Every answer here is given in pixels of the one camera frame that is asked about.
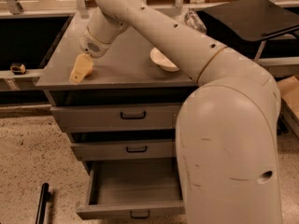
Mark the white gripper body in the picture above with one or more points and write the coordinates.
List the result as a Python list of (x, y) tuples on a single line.
[(91, 47)]

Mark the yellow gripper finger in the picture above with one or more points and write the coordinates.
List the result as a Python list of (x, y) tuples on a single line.
[(83, 67)]

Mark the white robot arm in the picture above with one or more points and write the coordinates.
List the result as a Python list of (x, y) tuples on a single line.
[(226, 131)]

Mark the grey drawer cabinet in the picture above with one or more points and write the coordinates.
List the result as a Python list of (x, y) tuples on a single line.
[(126, 75)]

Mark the grey top drawer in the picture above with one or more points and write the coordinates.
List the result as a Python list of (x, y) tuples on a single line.
[(114, 118)]

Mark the grey drawer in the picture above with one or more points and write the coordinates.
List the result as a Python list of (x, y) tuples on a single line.
[(124, 150), (137, 189), (114, 118)]

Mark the grey middle drawer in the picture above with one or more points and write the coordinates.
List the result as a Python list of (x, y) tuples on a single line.
[(124, 150)]

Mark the grey bottom drawer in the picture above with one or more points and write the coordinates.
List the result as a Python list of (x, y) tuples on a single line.
[(137, 189)]

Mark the white bowl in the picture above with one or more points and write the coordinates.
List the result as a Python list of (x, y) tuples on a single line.
[(158, 58)]

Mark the clear plastic bottle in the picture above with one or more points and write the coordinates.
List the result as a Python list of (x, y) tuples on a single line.
[(192, 20)]

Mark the black bar on floor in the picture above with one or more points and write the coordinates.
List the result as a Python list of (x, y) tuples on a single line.
[(43, 199)]

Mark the black tray stand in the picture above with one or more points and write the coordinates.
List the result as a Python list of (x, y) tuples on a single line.
[(244, 25)]

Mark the cardboard box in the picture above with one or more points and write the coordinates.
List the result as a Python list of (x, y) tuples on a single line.
[(289, 90)]

